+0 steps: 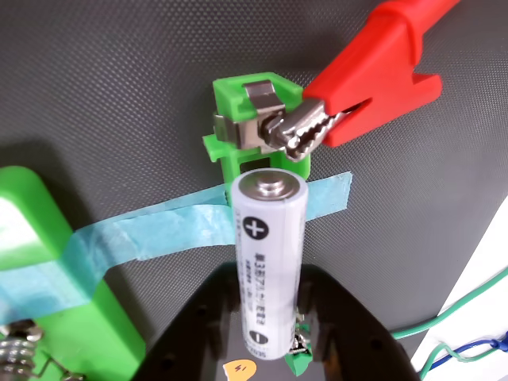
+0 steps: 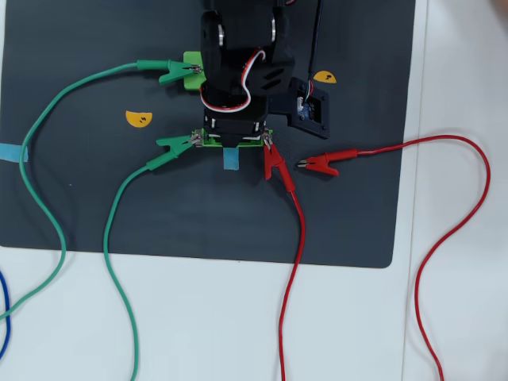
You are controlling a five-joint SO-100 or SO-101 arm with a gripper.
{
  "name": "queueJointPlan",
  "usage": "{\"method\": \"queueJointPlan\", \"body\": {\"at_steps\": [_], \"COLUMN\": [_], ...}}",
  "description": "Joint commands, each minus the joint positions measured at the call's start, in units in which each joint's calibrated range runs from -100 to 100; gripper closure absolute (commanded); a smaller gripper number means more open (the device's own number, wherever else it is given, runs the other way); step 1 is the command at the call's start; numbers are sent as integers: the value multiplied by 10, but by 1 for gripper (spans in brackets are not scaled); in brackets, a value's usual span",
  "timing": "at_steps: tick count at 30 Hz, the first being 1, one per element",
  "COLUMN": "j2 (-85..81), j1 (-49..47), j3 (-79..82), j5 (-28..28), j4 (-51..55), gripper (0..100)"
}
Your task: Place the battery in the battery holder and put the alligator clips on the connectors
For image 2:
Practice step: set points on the red alligator clip lead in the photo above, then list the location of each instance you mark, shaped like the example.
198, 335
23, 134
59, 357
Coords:
329, 159
274, 158

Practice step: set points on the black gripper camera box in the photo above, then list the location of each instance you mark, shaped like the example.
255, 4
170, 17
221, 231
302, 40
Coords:
313, 111

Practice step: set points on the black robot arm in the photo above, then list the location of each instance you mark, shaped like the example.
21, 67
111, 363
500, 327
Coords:
246, 31

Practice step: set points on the dark grey work mat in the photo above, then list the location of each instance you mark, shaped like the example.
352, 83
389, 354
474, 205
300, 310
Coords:
198, 218

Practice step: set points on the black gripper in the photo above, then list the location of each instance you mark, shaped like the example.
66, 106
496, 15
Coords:
233, 128

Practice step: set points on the short blue tape strip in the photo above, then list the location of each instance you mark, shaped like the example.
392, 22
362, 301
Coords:
10, 152

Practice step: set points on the yellow half-round sticker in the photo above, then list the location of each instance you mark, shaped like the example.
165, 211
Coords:
329, 78
137, 121

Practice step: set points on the green battery holder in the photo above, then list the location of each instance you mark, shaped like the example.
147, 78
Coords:
210, 143

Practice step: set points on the green connector block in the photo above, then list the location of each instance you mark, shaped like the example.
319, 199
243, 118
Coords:
190, 83

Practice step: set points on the long blue tape strip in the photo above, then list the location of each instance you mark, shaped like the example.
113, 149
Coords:
231, 158

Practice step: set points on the green alligator clip lead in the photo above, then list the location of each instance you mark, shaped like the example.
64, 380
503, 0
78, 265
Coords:
151, 64
166, 156

